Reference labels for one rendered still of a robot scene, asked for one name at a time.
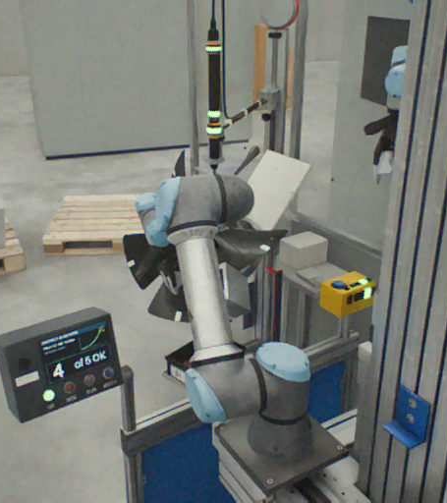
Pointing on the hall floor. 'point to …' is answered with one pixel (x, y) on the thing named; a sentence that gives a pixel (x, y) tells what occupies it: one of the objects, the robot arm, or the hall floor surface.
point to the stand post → (264, 298)
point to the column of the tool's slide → (281, 96)
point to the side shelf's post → (304, 320)
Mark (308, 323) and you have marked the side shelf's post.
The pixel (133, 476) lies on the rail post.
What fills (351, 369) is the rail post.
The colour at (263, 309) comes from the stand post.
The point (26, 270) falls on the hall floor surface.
